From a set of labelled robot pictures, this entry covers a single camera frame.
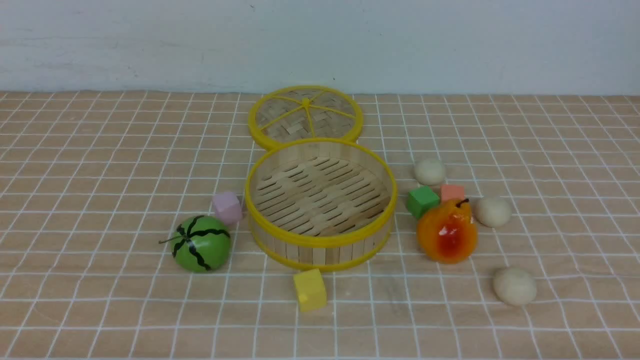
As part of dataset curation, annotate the bamboo steamer tray yellow rim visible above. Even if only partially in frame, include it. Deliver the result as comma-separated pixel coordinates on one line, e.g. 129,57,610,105
245,137,398,272

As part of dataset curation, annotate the yellow foam cube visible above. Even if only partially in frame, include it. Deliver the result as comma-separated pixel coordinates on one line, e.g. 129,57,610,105
293,268,328,312

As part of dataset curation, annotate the orange checkered tablecloth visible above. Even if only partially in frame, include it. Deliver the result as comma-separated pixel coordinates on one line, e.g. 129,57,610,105
0,92,640,360

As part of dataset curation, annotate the green toy watermelon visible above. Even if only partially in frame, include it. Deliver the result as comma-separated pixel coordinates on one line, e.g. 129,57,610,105
158,214,231,272

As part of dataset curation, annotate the bamboo steamer lid yellow rim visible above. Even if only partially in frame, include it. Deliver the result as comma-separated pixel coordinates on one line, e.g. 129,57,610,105
247,85,364,151

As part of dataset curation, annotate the salmon foam cube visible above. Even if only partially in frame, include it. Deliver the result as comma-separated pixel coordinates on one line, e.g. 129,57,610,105
439,184,466,203

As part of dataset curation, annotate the orange toy pear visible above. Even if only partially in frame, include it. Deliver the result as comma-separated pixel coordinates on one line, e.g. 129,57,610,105
416,198,478,264

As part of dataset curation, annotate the pink foam cube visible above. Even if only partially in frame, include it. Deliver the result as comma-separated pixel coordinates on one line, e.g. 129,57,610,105
212,191,243,226

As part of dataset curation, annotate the white bun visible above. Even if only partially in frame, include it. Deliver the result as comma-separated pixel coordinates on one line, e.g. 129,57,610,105
413,158,446,186
493,266,537,306
473,196,513,228

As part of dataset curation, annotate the green foam cube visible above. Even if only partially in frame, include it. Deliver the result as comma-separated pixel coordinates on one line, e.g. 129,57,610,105
406,186,441,220

